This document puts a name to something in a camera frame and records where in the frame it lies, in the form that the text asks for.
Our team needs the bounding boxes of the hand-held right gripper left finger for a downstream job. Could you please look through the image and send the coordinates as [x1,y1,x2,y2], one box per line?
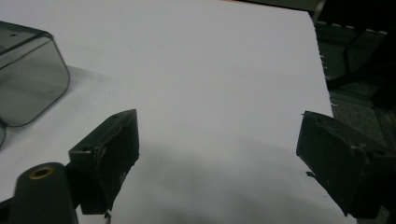
[68,108,140,216]

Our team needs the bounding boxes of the smoky transparent plastic container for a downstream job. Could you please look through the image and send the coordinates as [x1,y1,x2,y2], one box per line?
[0,21,71,147]

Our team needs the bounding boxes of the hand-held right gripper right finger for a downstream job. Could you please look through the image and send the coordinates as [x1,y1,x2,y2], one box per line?
[295,110,396,218]

